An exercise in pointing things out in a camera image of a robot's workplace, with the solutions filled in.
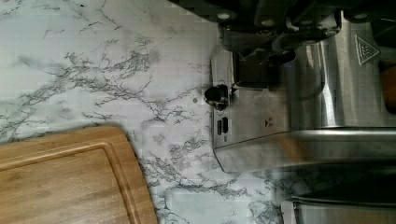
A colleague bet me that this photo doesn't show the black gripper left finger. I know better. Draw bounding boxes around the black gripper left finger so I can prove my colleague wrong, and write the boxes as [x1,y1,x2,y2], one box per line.
[218,18,282,58]

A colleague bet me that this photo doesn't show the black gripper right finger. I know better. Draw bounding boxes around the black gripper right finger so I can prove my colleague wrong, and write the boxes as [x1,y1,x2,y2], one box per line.
[271,10,342,55]

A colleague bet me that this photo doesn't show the black toaster lever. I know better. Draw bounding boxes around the black toaster lever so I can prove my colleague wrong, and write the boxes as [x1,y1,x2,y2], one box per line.
[268,51,296,66]

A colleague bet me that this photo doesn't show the black toaster knob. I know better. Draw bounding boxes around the black toaster knob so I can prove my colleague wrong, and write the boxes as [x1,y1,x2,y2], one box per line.
[205,84,228,111]

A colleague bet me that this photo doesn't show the stainless steel toaster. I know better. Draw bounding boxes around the stainless steel toaster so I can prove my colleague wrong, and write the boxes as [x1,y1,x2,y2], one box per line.
[211,21,395,173]

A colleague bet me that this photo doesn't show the dark round pan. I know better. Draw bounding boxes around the dark round pan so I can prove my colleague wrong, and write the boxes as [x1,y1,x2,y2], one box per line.
[280,165,396,224]

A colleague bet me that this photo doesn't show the bamboo cutting board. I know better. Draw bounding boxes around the bamboo cutting board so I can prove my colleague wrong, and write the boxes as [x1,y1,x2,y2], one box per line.
[1,126,158,224]

